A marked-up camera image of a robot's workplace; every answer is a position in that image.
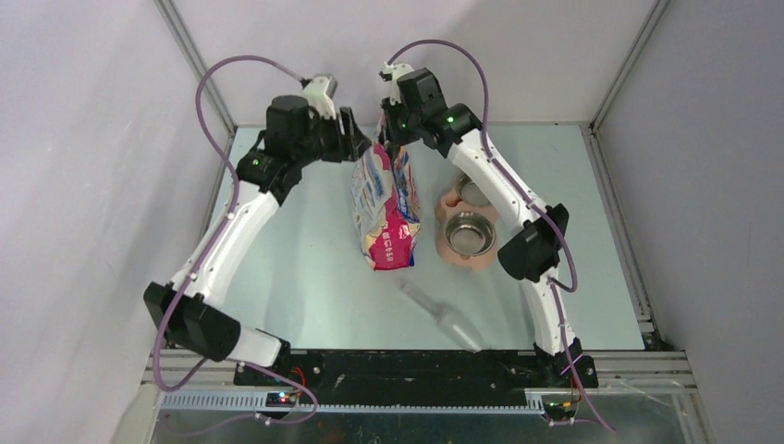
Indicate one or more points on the far steel bowl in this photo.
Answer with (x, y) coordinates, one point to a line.
(469, 192)

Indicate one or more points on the clear plastic scoop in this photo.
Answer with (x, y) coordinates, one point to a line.
(451, 321)

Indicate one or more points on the pet food bag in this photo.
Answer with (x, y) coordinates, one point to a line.
(385, 205)

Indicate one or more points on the pink double bowl stand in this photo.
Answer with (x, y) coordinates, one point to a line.
(448, 205)

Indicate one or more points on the steel bowl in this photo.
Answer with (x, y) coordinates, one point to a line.
(469, 192)
(469, 234)

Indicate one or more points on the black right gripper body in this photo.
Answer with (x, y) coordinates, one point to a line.
(404, 122)

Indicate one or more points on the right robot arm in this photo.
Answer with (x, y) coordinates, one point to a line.
(537, 230)

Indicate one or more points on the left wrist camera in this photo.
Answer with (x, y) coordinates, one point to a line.
(319, 92)

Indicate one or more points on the near steel bowl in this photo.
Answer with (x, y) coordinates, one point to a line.
(469, 234)

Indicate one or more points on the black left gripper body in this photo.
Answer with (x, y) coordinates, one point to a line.
(324, 141)

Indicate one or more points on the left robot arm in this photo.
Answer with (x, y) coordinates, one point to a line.
(188, 308)

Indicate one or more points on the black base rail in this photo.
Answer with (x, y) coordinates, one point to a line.
(431, 378)

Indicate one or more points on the aluminium frame front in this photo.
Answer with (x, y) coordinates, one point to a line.
(226, 386)

